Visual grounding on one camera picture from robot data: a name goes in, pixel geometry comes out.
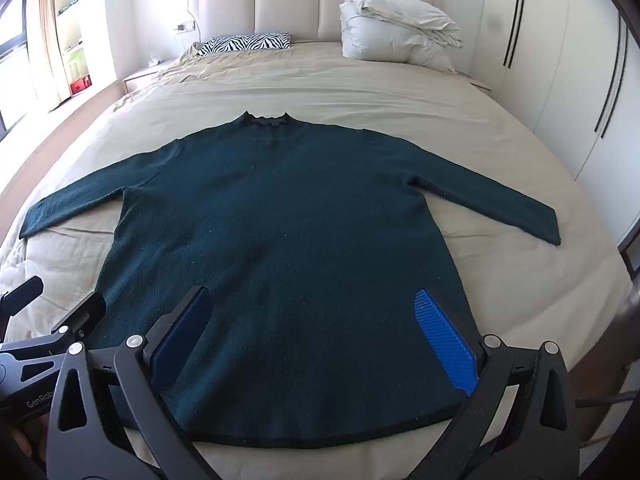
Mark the zebra print pillow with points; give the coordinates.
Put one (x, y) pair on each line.
(245, 43)

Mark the window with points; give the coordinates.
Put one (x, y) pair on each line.
(12, 60)

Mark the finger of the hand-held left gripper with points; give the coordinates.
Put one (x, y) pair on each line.
(22, 291)
(82, 312)

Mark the beige padded headboard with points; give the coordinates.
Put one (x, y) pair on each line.
(285, 0)

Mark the white wall shelf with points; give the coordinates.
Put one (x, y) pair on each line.
(95, 20)

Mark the white wardrobe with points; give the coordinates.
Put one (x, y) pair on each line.
(550, 60)

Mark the folded white duvet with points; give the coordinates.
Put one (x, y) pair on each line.
(390, 30)

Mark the red box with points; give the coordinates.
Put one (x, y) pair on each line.
(80, 85)

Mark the beige curtain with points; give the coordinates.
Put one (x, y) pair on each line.
(45, 35)

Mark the wall socket panel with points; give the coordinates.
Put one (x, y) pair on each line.
(185, 25)

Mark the bed with beige sheet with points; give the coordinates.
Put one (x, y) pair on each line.
(320, 90)

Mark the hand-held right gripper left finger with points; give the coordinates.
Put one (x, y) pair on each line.
(184, 332)

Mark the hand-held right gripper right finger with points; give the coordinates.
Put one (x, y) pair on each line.
(445, 342)

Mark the white nightstand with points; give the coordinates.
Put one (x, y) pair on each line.
(140, 76)

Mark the dark green sweater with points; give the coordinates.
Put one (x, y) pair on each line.
(300, 235)

